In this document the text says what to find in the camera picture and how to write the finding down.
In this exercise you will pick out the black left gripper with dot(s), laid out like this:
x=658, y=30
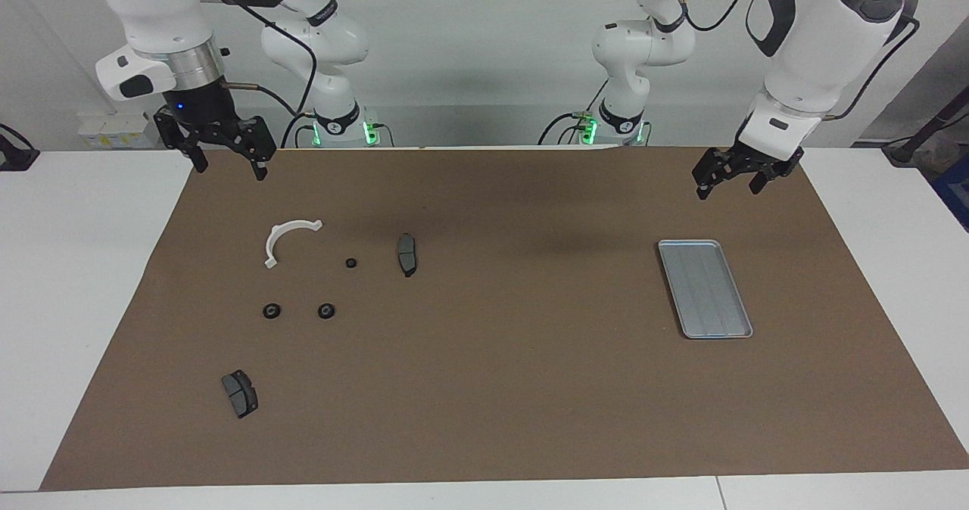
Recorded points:
x=763, y=163

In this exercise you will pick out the blue box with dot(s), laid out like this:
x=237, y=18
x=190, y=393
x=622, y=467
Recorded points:
x=955, y=192

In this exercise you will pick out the brown table mat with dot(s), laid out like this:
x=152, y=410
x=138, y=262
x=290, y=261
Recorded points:
x=492, y=389

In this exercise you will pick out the silver ribbed metal tray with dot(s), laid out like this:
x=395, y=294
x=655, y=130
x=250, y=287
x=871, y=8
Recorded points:
x=704, y=290

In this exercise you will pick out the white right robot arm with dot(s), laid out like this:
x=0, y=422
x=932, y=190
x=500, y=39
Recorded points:
x=151, y=3

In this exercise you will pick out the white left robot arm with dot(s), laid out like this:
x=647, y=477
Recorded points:
x=817, y=41

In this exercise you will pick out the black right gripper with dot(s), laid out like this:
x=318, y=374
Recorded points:
x=198, y=109

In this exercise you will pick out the black table clamp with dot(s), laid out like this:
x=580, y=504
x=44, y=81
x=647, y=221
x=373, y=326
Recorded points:
x=15, y=158

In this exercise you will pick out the black stand foot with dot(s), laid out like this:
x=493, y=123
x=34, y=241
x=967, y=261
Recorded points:
x=901, y=150

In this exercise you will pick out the short grey brake pad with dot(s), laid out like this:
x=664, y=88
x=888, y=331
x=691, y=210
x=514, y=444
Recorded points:
x=241, y=394

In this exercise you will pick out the large black bearing gear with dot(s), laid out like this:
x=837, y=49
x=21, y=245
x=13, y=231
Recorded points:
x=326, y=311
x=272, y=311

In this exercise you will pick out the long grey brake pad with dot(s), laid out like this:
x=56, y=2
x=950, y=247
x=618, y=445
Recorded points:
x=408, y=255

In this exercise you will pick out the white curved plastic bracket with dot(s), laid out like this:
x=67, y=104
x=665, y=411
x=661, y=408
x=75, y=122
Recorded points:
x=274, y=237

